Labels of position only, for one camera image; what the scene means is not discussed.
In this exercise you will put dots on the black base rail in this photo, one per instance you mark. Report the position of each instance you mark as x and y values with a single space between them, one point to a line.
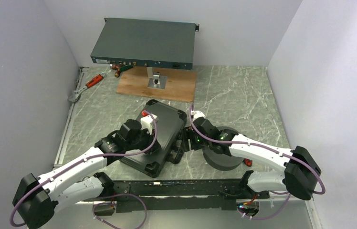
223 194

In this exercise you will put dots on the black poker set case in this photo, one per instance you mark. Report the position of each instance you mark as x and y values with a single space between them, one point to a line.
170 122

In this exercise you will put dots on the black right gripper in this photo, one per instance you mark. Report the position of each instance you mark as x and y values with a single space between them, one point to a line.
187 133

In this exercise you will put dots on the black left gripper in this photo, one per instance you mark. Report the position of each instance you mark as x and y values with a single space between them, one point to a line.
151 139

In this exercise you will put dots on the copper green connectors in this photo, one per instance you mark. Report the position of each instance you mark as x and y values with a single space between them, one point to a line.
120 68

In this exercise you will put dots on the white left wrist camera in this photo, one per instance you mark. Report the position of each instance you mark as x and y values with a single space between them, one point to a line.
148 121

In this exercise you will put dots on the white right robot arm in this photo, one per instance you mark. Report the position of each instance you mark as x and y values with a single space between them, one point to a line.
292 170

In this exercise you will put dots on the red handled tool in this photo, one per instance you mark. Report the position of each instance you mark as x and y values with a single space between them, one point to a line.
95 80

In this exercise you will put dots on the dark rack mount device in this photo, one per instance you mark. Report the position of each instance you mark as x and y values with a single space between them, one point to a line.
146 43

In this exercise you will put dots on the wooden board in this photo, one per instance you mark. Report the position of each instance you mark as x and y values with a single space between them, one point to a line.
180 84

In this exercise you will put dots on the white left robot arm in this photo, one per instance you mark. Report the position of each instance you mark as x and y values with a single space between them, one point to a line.
38 198

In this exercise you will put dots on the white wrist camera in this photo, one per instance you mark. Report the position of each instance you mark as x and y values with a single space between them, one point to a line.
196 114
148 121

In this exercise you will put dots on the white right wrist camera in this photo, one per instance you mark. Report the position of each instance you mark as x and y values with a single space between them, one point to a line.
196 114

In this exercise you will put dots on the metal stand bracket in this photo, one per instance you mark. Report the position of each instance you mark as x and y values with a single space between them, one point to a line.
155 79

